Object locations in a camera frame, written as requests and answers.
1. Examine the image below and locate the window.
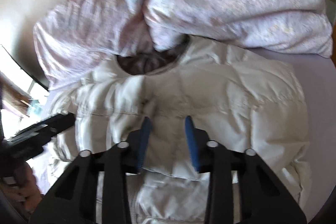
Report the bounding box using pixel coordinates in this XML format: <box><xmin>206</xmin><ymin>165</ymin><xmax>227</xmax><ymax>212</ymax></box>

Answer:
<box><xmin>0</xmin><ymin>45</ymin><xmax>51</xmax><ymax>141</ymax></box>

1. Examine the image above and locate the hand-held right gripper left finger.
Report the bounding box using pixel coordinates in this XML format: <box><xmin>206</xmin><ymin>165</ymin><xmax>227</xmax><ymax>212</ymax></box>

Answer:
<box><xmin>28</xmin><ymin>116</ymin><xmax>153</xmax><ymax>224</ymax></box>

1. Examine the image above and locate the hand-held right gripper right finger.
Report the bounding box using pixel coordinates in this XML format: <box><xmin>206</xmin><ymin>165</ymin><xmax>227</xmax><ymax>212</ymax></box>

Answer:
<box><xmin>184</xmin><ymin>115</ymin><xmax>307</xmax><ymax>224</ymax></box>

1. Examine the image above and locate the lavender bed sheet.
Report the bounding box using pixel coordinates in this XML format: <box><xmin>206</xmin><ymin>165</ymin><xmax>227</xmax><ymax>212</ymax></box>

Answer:
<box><xmin>31</xmin><ymin>47</ymin><xmax>336</xmax><ymax>224</ymax></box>

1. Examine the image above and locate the white quilted pillow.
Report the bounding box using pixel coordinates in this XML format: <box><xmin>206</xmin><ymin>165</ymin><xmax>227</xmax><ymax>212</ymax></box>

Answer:
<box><xmin>51</xmin><ymin>35</ymin><xmax>311</xmax><ymax>224</ymax></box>

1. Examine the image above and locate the person's left hand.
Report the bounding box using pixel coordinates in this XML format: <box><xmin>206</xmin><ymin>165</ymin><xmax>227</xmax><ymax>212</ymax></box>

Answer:
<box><xmin>5</xmin><ymin>162</ymin><xmax>43</xmax><ymax>212</ymax></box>

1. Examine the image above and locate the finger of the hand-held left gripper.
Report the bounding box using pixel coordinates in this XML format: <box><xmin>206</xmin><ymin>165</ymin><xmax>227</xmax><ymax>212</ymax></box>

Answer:
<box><xmin>8</xmin><ymin>113</ymin><xmax>77</xmax><ymax>141</ymax></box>

